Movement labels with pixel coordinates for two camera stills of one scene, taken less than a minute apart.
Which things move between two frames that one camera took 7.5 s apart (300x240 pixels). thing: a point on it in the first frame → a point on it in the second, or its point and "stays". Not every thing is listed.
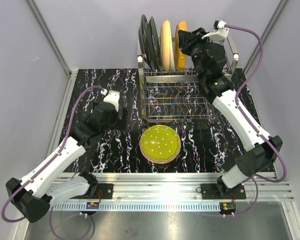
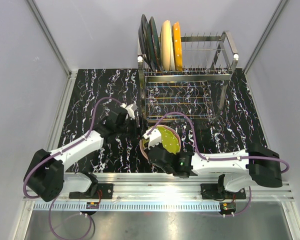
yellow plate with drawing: (165, 46) stays
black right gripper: (184, 37) → (160, 145)
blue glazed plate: (155, 44) stays
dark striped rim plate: (143, 36) stays
